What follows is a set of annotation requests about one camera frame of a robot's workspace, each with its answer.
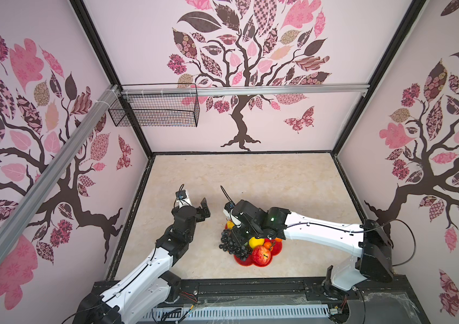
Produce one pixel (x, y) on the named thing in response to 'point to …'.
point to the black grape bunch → (228, 244)
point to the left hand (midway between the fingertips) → (196, 205)
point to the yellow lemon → (253, 241)
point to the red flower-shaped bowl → (275, 250)
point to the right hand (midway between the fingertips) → (230, 233)
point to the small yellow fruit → (230, 225)
